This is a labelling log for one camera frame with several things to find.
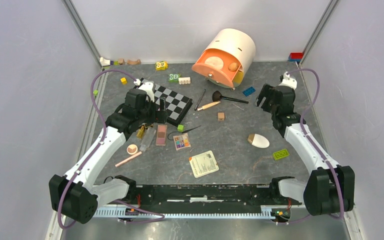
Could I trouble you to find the red blue brick stack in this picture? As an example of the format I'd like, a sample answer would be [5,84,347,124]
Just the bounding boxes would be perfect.
[288,52,304,62]

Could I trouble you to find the small round blush pot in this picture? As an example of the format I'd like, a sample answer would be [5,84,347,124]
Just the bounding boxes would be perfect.
[126,144,138,155]

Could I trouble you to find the pink blush palette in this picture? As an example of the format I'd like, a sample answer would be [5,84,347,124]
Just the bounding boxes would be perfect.
[155,124,168,146]

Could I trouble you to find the yellow small cube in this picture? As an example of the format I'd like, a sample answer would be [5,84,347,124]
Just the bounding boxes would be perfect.
[120,77,128,85]

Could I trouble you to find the green lego brick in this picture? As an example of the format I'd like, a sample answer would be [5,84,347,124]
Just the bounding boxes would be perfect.
[272,149,290,161]

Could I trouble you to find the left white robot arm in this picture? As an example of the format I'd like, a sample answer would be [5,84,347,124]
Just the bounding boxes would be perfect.
[49,87,166,229]

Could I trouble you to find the blue lego brick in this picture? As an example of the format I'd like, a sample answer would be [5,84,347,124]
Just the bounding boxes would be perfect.
[242,86,256,97]

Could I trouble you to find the small orange sponge ball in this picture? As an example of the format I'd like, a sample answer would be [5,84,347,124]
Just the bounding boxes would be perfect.
[228,62,239,72]

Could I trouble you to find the white gold oval case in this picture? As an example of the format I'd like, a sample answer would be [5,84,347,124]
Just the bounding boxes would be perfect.
[247,133,270,149]

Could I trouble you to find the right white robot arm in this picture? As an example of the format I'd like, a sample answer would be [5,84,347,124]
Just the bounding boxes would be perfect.
[255,84,355,218]

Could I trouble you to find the green number block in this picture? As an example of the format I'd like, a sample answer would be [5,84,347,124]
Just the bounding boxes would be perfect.
[168,73,181,83]

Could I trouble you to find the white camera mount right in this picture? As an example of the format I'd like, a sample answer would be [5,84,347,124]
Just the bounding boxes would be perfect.
[279,71,297,90]

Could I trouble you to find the black makeup brush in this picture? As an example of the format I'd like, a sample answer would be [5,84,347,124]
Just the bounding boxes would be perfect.
[212,90,249,104]

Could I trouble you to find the black tweezers with loop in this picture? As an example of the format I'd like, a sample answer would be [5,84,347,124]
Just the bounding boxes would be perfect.
[167,125,201,141]

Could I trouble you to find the cream round drawer cabinet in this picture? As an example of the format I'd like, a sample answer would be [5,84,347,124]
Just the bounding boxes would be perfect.
[201,28,256,76]

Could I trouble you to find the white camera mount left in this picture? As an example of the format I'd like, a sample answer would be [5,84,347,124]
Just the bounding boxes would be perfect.
[133,78,155,102]

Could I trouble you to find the orange top drawer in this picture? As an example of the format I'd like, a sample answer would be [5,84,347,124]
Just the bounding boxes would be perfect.
[191,48,244,89]

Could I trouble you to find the small wooden block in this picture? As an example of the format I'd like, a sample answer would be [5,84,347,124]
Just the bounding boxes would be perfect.
[117,58,125,65]

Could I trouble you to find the small wooden cube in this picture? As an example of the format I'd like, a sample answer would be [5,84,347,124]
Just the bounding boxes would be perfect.
[217,112,226,121]

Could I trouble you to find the white lego brick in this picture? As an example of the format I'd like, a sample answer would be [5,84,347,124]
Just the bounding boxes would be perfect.
[178,77,191,85]

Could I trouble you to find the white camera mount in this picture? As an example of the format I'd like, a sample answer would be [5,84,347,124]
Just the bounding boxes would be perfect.
[133,78,155,102]
[279,71,297,90]

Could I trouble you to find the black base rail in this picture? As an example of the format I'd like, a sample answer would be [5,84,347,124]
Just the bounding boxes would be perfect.
[122,184,302,214]

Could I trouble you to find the yellow owl toy block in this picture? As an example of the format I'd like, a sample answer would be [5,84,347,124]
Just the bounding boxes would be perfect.
[155,61,168,71]

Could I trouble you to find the colourful eyeshadow palette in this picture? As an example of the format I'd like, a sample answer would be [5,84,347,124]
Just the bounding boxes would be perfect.
[173,133,191,151]

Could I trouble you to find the wooden arch block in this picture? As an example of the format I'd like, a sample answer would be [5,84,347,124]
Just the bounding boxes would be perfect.
[126,59,142,65]

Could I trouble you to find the white paper sachet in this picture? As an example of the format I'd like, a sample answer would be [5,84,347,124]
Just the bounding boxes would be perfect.
[188,150,219,178]

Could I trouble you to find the wooden handled makeup tool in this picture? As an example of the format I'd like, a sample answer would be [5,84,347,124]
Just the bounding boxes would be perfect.
[197,101,221,111]

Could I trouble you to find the small green cube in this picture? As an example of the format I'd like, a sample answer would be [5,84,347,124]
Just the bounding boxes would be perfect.
[177,124,184,132]

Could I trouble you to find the black eyeliner pencil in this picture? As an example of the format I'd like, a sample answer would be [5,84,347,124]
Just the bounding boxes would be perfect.
[194,89,206,111]

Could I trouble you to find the white corner bracket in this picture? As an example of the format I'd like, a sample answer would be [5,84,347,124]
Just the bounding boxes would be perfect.
[99,56,112,67]

